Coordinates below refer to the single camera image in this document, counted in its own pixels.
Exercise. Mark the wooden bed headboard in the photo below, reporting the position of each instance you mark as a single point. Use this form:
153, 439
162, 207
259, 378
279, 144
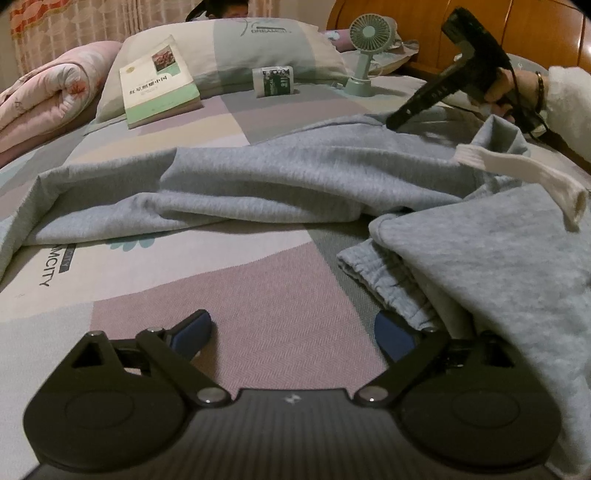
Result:
531, 27

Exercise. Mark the green handheld fan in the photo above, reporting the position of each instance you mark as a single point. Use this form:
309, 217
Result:
369, 32

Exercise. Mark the person's right forearm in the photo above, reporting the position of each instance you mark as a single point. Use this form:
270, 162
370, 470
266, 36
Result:
568, 106

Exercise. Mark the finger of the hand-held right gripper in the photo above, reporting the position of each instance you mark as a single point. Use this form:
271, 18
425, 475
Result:
429, 97

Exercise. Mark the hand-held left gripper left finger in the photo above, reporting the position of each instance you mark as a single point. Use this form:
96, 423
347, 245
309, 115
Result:
191, 332

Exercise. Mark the green white book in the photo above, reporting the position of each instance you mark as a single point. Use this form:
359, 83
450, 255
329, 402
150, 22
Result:
157, 83

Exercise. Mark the grey sweatpants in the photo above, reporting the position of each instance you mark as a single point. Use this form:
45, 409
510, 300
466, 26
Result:
277, 184

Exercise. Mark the pink patterned curtain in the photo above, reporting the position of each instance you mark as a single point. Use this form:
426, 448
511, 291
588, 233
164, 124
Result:
92, 23

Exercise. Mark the person's right hand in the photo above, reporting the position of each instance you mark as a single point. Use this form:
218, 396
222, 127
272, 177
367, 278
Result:
524, 90

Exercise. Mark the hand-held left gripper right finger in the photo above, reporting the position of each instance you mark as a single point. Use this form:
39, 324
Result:
392, 334

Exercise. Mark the pink folded quilt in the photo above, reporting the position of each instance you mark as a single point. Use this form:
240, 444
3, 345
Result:
51, 97

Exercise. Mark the checkered pillow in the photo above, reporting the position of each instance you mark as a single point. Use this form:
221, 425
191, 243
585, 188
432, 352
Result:
258, 50

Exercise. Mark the small printed tissue pack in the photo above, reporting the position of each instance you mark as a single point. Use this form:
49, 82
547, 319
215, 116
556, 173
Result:
274, 81

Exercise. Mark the floral pillow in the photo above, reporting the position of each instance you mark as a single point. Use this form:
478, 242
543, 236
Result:
401, 55

